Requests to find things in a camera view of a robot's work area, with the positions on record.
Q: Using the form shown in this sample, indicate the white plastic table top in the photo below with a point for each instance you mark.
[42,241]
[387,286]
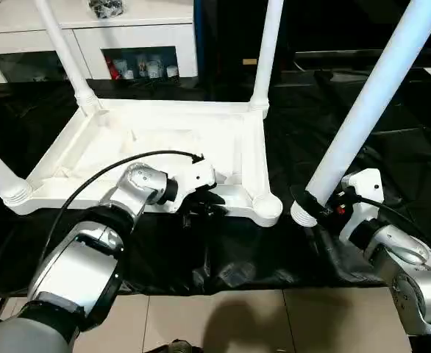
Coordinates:
[149,140]

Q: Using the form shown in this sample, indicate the white plastic table leg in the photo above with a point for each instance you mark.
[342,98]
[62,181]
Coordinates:
[267,51]
[65,51]
[2,176]
[377,95]

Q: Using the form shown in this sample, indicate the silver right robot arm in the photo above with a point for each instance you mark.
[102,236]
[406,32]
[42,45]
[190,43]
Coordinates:
[407,265]

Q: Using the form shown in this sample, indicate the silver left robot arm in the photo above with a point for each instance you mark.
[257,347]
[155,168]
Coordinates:
[98,250]

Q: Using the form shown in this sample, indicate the black plastic mat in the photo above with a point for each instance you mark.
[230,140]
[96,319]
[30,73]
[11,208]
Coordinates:
[274,250]

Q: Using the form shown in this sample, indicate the dark robot torso part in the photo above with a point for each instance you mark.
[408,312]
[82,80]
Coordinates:
[182,347]

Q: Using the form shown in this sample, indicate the small tan box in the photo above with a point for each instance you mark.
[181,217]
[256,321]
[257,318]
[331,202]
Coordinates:
[250,62]

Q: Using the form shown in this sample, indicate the black flat screen television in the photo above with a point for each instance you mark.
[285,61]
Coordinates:
[326,29]

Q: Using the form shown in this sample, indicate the small grey cabinet ornament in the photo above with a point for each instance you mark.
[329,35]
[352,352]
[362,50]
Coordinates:
[107,7]

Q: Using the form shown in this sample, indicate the white glass-door cabinet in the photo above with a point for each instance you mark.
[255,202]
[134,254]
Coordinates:
[39,37]

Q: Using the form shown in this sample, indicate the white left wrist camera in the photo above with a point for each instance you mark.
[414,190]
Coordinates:
[195,180]

